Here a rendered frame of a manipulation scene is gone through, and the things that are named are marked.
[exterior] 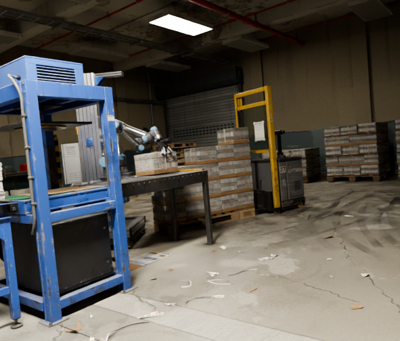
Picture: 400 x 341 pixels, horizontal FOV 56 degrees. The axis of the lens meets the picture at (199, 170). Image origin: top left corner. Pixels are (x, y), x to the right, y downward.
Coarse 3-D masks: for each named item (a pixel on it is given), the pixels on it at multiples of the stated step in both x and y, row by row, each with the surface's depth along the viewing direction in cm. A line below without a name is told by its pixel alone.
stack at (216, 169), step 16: (208, 176) 504; (160, 192) 474; (176, 192) 476; (192, 192) 490; (160, 208) 480; (176, 208) 476; (192, 208) 490; (224, 208) 518; (160, 224) 483; (192, 224) 515
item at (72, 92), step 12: (12, 84) 242; (36, 84) 239; (48, 84) 245; (60, 84) 252; (72, 84) 259; (0, 96) 254; (12, 96) 244; (48, 96) 245; (60, 96) 252; (72, 96) 259; (84, 96) 266; (96, 96) 274; (0, 108) 300; (12, 108) 289; (48, 108) 298; (60, 108) 317; (72, 108) 310
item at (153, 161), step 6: (138, 156) 405; (144, 156) 399; (150, 156) 393; (156, 156) 398; (138, 162) 407; (144, 162) 401; (150, 162) 395; (156, 162) 396; (162, 162) 404; (138, 168) 407; (144, 168) 402; (150, 168) 396; (156, 168) 396; (162, 168) 403; (156, 174) 397
